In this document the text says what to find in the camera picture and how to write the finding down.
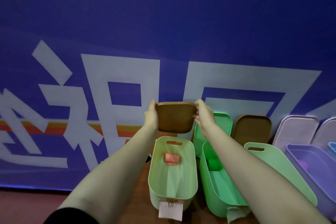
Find green paper label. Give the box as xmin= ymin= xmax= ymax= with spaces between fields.
xmin=226 ymin=206 xmax=251 ymax=224

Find lavender plastic bin lid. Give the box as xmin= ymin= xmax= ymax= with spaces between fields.
xmin=272 ymin=115 xmax=320 ymax=151
xmin=311 ymin=117 xmax=336 ymax=150

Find blue plastic bin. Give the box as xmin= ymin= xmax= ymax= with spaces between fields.
xmin=327 ymin=142 xmax=336 ymax=159

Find orange block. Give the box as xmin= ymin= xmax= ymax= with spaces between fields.
xmin=164 ymin=153 xmax=180 ymax=166

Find pale green plastic bin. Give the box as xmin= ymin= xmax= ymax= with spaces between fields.
xmin=244 ymin=142 xmax=318 ymax=206
xmin=148 ymin=136 xmax=198 ymax=211

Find white paper label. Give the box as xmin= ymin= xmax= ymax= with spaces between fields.
xmin=158 ymin=201 xmax=184 ymax=222

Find purple plastic bin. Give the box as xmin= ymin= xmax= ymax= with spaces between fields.
xmin=285 ymin=144 xmax=336 ymax=222

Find person's left hand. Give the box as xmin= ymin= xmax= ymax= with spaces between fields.
xmin=144 ymin=99 xmax=159 ymax=134

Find black sleeve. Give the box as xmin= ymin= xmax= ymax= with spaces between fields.
xmin=43 ymin=207 xmax=99 ymax=224

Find person's right forearm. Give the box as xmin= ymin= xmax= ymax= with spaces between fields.
xmin=203 ymin=124 xmax=330 ymax=224

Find green block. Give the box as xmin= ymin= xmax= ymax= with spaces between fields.
xmin=207 ymin=158 xmax=224 ymax=171

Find person's right hand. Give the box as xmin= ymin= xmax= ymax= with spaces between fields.
xmin=193 ymin=99 xmax=216 ymax=138

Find brown plastic bin lid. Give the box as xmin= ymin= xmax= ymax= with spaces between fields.
xmin=231 ymin=115 xmax=272 ymax=146
xmin=155 ymin=101 xmax=198 ymax=134

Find green plastic bin lid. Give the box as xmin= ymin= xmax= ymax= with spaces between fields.
xmin=193 ymin=112 xmax=233 ymax=158

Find person's left forearm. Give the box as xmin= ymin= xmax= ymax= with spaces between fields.
xmin=58 ymin=126 xmax=159 ymax=224

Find bright green plastic bin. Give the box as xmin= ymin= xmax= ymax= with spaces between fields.
xmin=199 ymin=142 xmax=250 ymax=218

